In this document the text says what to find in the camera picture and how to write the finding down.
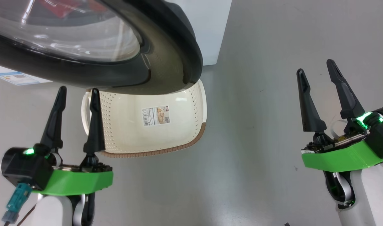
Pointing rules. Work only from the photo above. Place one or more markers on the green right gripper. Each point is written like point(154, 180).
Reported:
point(339, 158)

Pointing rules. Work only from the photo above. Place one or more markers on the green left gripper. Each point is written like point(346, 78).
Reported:
point(78, 182)

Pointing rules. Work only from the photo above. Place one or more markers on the red and white garment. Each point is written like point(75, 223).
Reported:
point(64, 7)

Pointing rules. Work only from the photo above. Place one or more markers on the black round washing machine door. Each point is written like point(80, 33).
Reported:
point(166, 44)

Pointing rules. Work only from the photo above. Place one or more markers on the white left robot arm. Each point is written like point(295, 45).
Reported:
point(53, 212)

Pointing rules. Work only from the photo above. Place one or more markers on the cream perforated laundry basket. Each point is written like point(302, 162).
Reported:
point(132, 138)

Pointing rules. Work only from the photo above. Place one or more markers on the white washing machine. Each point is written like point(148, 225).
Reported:
point(210, 28)

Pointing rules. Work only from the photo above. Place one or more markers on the blue energy label sticker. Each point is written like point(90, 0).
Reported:
point(15, 78)

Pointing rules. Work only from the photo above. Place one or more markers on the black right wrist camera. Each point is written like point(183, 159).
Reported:
point(381, 138)

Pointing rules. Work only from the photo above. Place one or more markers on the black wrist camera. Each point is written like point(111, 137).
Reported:
point(381, 138)
point(25, 168)

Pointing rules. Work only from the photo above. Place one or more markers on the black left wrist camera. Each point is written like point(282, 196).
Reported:
point(25, 168)

